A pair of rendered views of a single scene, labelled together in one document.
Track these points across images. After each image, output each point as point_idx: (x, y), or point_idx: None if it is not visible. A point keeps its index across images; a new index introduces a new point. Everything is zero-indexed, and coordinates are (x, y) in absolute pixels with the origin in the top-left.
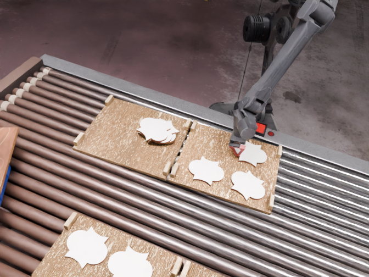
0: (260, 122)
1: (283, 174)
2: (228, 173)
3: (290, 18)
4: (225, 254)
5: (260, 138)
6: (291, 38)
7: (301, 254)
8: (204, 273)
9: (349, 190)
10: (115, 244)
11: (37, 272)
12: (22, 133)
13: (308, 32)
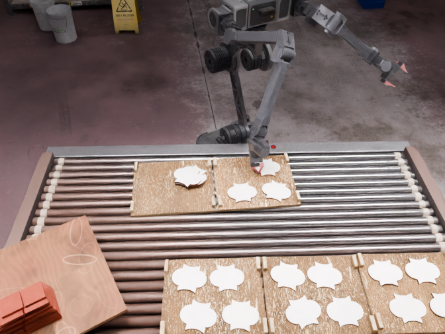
0: None
1: (295, 173)
2: (258, 188)
3: (251, 49)
4: (283, 243)
5: None
6: (272, 76)
7: (332, 222)
8: (277, 260)
9: (344, 167)
10: (207, 268)
11: (164, 309)
12: None
13: (283, 69)
